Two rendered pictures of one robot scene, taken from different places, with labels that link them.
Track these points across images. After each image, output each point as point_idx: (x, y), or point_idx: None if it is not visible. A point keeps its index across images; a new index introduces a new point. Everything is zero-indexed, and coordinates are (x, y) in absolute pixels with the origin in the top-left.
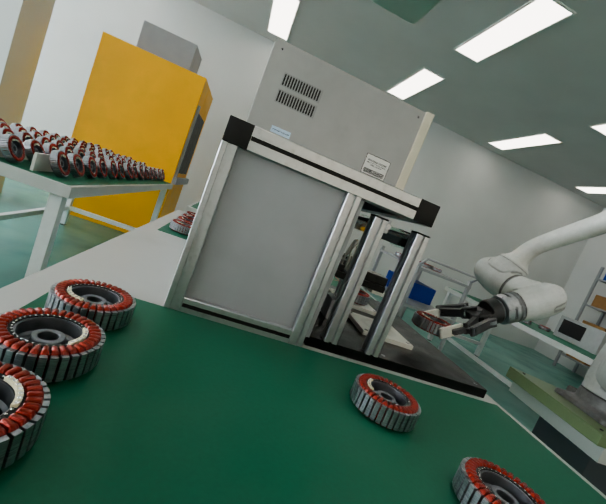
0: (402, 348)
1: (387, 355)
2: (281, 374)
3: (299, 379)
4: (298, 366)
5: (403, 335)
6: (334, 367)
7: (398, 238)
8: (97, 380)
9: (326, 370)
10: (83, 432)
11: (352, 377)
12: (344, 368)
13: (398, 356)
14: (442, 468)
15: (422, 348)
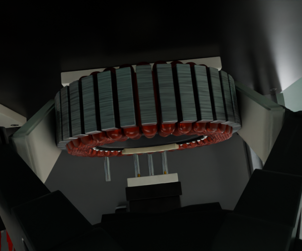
0: (221, 68)
1: (271, 86)
2: None
3: None
4: (290, 106)
5: (84, 51)
6: (289, 97)
7: None
8: None
9: (296, 99)
10: None
11: None
12: (291, 94)
13: (270, 77)
14: None
15: (173, 26)
